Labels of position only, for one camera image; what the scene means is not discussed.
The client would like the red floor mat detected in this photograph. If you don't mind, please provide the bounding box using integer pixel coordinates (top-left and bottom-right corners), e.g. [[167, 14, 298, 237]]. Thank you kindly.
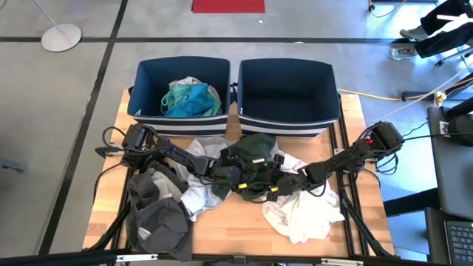
[[191, 0, 266, 14]]

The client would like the yellow floor cable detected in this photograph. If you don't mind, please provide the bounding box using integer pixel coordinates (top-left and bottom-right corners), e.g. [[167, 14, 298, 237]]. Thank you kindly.
[[336, 75, 473, 103]]

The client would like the navy white striped fabric bin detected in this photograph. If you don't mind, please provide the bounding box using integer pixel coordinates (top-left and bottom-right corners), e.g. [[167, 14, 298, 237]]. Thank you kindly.
[[236, 57, 341, 138]]

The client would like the dark grey garment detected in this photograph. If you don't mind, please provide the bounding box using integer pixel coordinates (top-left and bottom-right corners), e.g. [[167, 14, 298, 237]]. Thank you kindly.
[[125, 162, 194, 262]]

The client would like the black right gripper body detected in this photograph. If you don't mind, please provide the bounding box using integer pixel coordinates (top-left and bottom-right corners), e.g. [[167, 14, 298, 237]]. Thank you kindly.
[[267, 153, 310, 197]]

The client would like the navy white bin, handwritten label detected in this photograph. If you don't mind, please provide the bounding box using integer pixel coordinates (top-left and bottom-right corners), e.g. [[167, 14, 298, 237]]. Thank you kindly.
[[127, 55, 232, 137]]

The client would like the light patterned shirt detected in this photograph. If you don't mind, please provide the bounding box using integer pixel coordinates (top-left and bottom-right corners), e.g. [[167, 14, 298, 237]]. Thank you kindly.
[[173, 136, 237, 222]]

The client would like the silver frame bracket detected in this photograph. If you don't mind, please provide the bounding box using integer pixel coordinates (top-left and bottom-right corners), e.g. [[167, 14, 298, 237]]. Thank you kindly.
[[320, 258, 365, 266], [116, 253, 159, 263]]

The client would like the blue garment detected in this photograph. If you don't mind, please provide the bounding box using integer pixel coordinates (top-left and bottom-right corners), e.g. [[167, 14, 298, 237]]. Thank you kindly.
[[165, 83, 219, 118]]

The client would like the white hose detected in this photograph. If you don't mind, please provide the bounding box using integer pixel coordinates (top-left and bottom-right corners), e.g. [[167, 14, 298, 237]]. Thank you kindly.
[[376, 62, 473, 121]]

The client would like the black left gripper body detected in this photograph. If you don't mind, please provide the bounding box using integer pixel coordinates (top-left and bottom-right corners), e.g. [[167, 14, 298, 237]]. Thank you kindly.
[[214, 156, 268, 194]]

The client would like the black desk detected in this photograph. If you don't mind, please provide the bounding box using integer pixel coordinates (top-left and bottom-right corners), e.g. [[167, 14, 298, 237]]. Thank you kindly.
[[426, 105, 473, 222]]

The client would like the white yellow plug connector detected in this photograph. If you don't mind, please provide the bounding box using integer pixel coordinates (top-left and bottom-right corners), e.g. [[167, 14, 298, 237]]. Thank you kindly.
[[433, 89, 447, 108]]

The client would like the person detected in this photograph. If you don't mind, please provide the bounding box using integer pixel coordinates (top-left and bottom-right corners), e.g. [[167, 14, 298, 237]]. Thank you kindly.
[[389, 0, 473, 61]]

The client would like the light grey garment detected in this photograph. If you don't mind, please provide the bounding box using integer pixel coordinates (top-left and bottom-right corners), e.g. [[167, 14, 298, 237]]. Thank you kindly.
[[149, 171, 183, 202]]

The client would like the turquoise garment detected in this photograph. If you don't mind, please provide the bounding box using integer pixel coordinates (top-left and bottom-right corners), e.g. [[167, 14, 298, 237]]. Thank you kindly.
[[160, 85, 222, 118]]

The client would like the grey floor object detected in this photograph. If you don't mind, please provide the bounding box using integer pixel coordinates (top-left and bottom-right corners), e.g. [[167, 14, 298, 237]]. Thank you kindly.
[[0, 157, 27, 174]]

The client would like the black aluminium table frame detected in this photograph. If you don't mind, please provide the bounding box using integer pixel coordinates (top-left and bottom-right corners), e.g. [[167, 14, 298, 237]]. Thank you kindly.
[[0, 94, 473, 266]]

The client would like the dark green garment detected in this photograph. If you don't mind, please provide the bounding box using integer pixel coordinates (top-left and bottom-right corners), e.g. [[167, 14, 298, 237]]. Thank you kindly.
[[212, 132, 282, 202]]

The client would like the black keyboard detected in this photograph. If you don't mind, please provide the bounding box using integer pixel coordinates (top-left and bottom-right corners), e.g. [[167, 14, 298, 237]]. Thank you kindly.
[[443, 220, 473, 265]]

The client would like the grey office chair base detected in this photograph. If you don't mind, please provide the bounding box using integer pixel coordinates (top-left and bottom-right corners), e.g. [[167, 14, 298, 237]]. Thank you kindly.
[[434, 46, 473, 68]]

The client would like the black desk leg bar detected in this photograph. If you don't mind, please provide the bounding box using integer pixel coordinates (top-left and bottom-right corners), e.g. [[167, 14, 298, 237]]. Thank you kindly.
[[384, 187, 439, 217]]

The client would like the white round-base floor stand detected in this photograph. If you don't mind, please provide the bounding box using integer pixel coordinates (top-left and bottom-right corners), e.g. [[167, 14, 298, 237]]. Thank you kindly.
[[32, 0, 82, 52]]

